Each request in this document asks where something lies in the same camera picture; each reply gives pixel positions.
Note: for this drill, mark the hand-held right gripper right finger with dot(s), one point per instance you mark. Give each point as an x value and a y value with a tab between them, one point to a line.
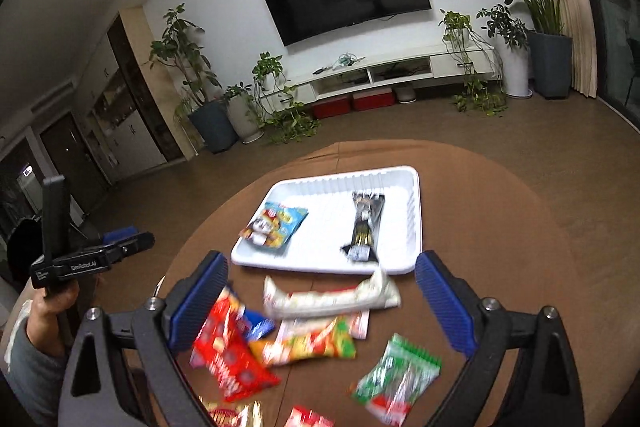
442	302

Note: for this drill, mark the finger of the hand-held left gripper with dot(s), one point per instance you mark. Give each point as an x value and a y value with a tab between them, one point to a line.
132	246
120	236

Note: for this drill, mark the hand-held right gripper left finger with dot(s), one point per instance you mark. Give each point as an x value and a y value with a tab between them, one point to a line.
200	302

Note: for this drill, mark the orange yellow snack packet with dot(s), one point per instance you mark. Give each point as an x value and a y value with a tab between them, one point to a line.
310	342

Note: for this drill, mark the white plastic tray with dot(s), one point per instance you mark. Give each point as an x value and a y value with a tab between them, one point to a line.
320	237

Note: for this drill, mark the red and white snack packet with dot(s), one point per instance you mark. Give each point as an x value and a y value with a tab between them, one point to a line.
305	418

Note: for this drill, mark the person's left forearm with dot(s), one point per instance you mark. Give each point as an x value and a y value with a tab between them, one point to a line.
35	377

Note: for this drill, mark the person's left hand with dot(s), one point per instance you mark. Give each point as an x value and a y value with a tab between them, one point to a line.
50	317

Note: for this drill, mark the white checked cloth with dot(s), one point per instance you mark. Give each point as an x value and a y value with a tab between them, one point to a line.
15	332

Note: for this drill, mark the dark brown door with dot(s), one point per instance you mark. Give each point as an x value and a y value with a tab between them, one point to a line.
75	157

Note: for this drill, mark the green snack packet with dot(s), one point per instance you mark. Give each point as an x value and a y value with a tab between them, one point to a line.
395	382

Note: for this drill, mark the white and dark display cabinet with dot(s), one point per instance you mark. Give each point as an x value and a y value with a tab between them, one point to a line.
140	142

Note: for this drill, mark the black snack packet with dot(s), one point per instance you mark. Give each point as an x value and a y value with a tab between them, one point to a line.
364	227

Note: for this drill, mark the light blue snack packet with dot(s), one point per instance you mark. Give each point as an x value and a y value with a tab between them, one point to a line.
280	222

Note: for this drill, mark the long white snack packet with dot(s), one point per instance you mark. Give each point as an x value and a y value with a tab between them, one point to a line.
320	299

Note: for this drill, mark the leafy tree in dark pot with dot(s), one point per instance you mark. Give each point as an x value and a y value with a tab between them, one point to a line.
215	129

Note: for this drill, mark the small plant in white pot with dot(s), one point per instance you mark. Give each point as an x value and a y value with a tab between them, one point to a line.
245	119

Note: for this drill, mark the trailing vine plant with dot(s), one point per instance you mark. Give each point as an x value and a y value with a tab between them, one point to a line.
457	27
270	67

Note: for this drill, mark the white television cabinet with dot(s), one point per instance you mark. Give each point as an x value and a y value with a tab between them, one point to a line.
450	64

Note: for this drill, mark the bushy plant in white pot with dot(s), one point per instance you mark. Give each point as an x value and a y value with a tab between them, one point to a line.
517	72

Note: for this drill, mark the tall plant in grey pot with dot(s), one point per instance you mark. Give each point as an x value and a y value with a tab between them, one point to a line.
550	67

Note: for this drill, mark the glass sliding door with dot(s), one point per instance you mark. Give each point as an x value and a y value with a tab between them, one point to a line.
615	32

